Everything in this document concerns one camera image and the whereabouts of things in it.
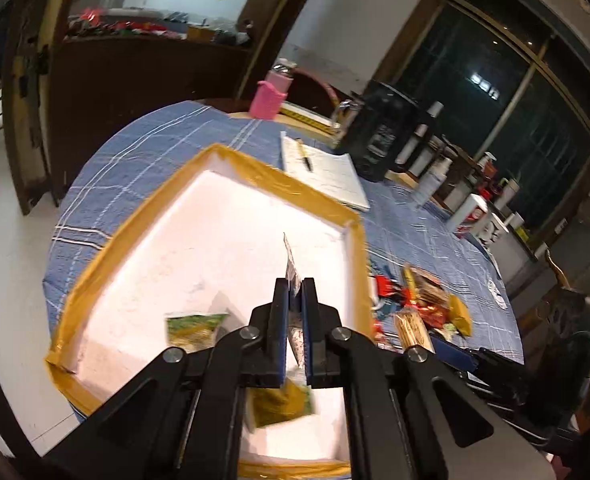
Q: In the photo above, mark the black kitchen appliance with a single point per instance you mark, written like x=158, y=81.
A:
x=380, y=130

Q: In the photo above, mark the row of colourful small goods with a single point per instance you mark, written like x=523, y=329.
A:
x=150, y=25

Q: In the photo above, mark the dark glass window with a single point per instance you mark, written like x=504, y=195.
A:
x=500, y=110

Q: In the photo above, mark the long yellow box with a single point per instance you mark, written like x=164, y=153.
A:
x=307, y=116

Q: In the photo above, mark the silver snack packet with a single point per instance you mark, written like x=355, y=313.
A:
x=291, y=270

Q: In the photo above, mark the pink water bottle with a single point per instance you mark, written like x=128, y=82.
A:
x=269, y=95

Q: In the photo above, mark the blue plaid tablecloth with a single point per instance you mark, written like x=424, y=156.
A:
x=175, y=130

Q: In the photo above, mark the silver metal jar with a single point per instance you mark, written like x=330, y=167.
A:
x=346, y=120

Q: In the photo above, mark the dark wooden counter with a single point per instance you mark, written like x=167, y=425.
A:
x=140, y=100

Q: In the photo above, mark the green yellow snack packet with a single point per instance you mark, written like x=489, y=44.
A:
x=280, y=405

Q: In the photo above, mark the white paper notebook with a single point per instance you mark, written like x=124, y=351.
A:
x=332, y=175

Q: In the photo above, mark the red hoop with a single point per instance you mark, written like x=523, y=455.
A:
x=320, y=85

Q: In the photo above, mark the black yellow pen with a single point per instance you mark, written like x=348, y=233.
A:
x=305, y=156

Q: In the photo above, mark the pile of snack packets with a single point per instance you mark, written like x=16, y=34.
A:
x=425, y=305

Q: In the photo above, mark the white foam box yellow tape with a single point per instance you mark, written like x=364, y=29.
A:
x=200, y=240

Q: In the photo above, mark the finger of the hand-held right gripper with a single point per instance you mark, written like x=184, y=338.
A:
x=452, y=352

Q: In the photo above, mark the white spray bottle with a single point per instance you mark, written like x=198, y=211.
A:
x=431, y=182

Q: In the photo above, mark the stack of white paper cups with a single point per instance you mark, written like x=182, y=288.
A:
x=417, y=130

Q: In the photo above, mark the white can red label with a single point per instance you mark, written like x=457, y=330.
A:
x=467, y=212

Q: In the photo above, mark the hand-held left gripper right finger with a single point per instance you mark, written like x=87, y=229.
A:
x=309, y=345

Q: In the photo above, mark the dark chair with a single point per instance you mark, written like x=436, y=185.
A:
x=570, y=360

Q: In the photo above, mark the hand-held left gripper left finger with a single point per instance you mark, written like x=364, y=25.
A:
x=281, y=340

